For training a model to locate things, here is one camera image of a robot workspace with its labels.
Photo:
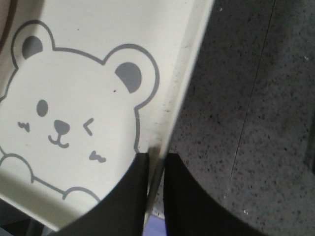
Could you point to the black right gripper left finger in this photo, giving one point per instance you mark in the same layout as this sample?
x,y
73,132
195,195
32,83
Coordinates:
x,y
122,211

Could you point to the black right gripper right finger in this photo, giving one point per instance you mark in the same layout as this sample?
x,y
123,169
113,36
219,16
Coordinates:
x,y
190,211

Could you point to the cream bear serving tray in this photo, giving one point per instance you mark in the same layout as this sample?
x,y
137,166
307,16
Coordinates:
x,y
85,85

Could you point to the pink round plate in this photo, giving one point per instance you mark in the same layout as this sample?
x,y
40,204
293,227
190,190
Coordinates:
x,y
7,15

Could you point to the grey stone countertop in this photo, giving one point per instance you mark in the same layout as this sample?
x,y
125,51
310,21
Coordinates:
x,y
246,131

